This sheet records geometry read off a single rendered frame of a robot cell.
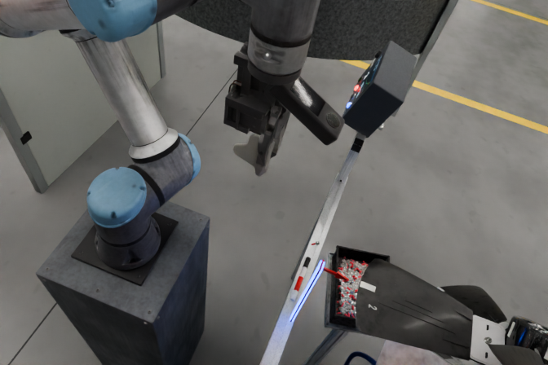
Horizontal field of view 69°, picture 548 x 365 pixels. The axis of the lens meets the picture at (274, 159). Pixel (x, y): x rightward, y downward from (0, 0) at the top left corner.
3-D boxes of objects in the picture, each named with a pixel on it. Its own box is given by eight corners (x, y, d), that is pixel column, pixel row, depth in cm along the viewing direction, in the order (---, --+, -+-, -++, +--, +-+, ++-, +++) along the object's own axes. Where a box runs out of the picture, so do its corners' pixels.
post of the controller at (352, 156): (344, 183, 140) (362, 147, 125) (336, 180, 140) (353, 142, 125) (346, 177, 142) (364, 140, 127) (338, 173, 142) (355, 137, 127)
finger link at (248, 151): (233, 163, 66) (242, 119, 61) (265, 177, 66) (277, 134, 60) (225, 174, 64) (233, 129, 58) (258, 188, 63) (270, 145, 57)
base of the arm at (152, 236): (81, 252, 94) (72, 232, 87) (122, 204, 104) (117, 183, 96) (136, 280, 92) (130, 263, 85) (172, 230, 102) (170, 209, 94)
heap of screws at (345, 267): (381, 327, 113) (386, 323, 111) (333, 317, 113) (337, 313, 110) (378, 266, 126) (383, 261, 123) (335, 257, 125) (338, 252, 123)
